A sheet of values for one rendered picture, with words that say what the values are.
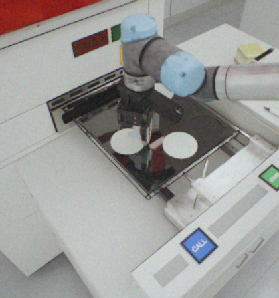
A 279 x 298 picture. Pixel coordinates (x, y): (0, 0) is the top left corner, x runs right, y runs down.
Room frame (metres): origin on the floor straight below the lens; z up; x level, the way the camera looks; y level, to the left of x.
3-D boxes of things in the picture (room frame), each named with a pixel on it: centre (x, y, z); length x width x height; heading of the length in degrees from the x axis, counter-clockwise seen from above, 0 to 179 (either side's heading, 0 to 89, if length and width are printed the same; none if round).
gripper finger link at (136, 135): (0.54, 0.02, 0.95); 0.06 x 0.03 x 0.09; 76
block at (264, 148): (0.55, -0.34, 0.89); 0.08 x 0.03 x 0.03; 39
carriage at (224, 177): (0.44, -0.22, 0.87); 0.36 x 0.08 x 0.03; 129
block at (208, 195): (0.39, -0.16, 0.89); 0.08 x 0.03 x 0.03; 39
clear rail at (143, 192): (0.52, 0.10, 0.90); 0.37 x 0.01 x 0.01; 39
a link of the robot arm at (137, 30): (0.56, 0.01, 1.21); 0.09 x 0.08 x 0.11; 40
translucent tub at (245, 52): (0.85, -0.35, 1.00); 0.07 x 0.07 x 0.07; 13
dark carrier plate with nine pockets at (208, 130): (0.64, -0.03, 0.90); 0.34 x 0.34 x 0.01; 39
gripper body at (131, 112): (0.56, 0.02, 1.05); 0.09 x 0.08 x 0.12; 76
